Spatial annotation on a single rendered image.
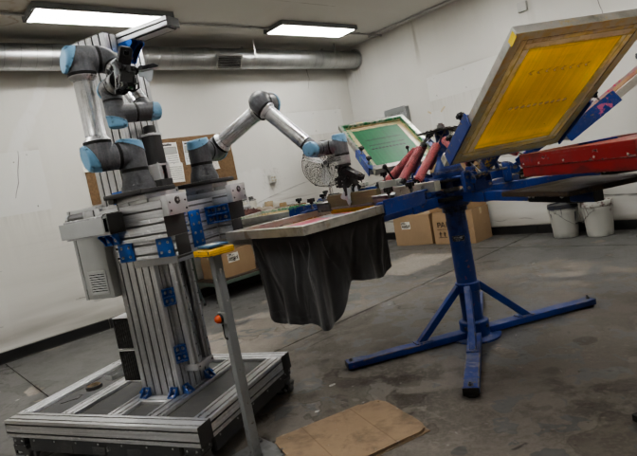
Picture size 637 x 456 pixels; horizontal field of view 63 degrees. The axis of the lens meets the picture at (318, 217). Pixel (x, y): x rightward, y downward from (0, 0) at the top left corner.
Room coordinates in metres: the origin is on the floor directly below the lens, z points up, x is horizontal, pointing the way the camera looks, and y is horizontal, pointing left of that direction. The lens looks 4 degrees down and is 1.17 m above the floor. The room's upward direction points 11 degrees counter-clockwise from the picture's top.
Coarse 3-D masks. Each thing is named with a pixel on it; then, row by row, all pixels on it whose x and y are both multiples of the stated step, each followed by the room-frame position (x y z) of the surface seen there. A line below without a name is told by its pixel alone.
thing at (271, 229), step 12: (300, 216) 2.72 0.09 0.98; (312, 216) 2.77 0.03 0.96; (336, 216) 2.17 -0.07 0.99; (348, 216) 2.18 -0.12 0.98; (360, 216) 2.23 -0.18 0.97; (252, 228) 2.51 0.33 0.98; (264, 228) 2.24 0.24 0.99; (276, 228) 2.14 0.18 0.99; (288, 228) 2.08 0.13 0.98; (300, 228) 2.02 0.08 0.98; (312, 228) 2.05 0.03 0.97; (324, 228) 2.09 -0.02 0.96; (228, 240) 2.44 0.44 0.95
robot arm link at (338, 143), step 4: (332, 136) 2.62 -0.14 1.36; (336, 136) 2.61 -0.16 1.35; (340, 136) 2.60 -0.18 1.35; (344, 136) 2.62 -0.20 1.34; (332, 140) 2.63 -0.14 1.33; (336, 140) 2.61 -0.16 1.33; (340, 140) 2.60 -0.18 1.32; (344, 140) 2.61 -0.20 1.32; (332, 144) 2.62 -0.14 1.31; (336, 144) 2.61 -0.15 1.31; (340, 144) 2.60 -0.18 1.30; (344, 144) 2.61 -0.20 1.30; (332, 148) 2.62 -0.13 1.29; (336, 148) 2.61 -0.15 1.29; (340, 148) 2.60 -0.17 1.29; (344, 148) 2.61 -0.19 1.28; (348, 148) 2.63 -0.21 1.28; (332, 152) 2.63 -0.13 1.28; (336, 152) 2.62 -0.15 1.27; (340, 152) 2.60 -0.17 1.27; (344, 152) 2.60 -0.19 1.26; (348, 152) 2.62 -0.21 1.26
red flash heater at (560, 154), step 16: (576, 144) 1.96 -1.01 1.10; (592, 144) 1.67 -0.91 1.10; (608, 144) 1.58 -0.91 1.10; (624, 144) 1.52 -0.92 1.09; (528, 160) 1.99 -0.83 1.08; (544, 160) 1.89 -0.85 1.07; (560, 160) 1.80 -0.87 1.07; (576, 160) 1.72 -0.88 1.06; (592, 160) 1.66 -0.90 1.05; (608, 160) 1.59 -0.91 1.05; (624, 160) 1.53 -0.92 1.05
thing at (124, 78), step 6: (126, 66) 1.89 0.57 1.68; (132, 66) 1.90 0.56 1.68; (120, 72) 1.88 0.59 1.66; (126, 72) 1.89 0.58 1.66; (132, 72) 1.91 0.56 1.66; (114, 78) 1.96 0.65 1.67; (120, 78) 1.87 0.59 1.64; (126, 78) 1.89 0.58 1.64; (132, 78) 1.91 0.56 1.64; (114, 84) 1.96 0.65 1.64; (120, 84) 1.89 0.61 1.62; (126, 84) 1.88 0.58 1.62; (132, 84) 1.91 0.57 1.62; (138, 84) 1.91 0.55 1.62; (120, 90) 1.92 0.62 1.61; (126, 90) 1.93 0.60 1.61; (132, 90) 1.94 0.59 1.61
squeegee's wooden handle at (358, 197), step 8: (352, 192) 2.61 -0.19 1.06; (360, 192) 2.56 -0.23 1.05; (368, 192) 2.52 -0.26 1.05; (376, 192) 2.48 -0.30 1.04; (328, 200) 2.74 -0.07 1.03; (336, 200) 2.70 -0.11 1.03; (344, 200) 2.65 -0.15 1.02; (352, 200) 2.61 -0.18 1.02; (360, 200) 2.57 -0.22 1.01; (368, 200) 2.53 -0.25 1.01
